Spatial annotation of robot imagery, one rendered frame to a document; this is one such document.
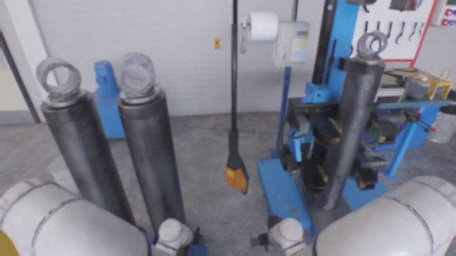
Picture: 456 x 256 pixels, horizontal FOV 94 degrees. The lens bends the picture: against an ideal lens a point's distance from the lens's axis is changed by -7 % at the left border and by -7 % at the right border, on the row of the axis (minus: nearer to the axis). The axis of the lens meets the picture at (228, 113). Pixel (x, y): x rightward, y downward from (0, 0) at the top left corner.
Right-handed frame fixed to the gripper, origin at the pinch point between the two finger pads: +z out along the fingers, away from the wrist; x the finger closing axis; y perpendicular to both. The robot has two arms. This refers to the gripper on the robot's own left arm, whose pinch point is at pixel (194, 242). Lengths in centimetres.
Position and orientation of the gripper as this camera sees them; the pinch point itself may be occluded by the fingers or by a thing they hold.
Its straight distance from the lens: 130.3
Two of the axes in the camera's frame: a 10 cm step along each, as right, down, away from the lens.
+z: 1.8, 6.0, 7.8
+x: -9.8, 0.3, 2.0
